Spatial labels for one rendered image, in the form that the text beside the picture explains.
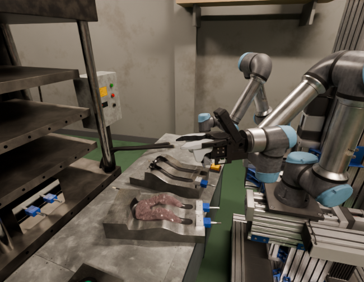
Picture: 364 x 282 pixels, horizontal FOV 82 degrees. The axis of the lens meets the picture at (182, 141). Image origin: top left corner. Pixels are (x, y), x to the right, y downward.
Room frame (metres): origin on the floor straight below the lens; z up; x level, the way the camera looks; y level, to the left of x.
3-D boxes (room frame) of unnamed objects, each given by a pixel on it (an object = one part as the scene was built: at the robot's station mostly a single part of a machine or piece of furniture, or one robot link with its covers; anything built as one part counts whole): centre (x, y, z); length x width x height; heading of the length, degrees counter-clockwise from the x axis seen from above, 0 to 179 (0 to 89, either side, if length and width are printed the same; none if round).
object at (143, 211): (0.86, 0.13, 0.90); 0.26 x 0.18 x 0.08; 87
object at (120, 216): (0.86, 0.13, 0.86); 0.50 x 0.26 x 0.11; 87
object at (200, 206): (0.90, -0.14, 0.86); 0.13 x 0.05 x 0.05; 87
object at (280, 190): (0.78, -0.52, 1.09); 0.15 x 0.15 x 0.10
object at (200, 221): (0.79, -0.14, 0.86); 0.13 x 0.05 x 0.05; 87
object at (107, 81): (1.67, 0.66, 0.74); 0.30 x 0.22 x 1.47; 159
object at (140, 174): (1.22, 0.08, 0.87); 0.50 x 0.26 x 0.14; 69
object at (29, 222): (0.99, 1.02, 0.87); 0.50 x 0.27 x 0.17; 69
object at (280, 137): (0.60, -0.29, 1.43); 0.11 x 0.08 x 0.09; 102
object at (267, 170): (0.61, -0.29, 1.34); 0.11 x 0.08 x 0.11; 13
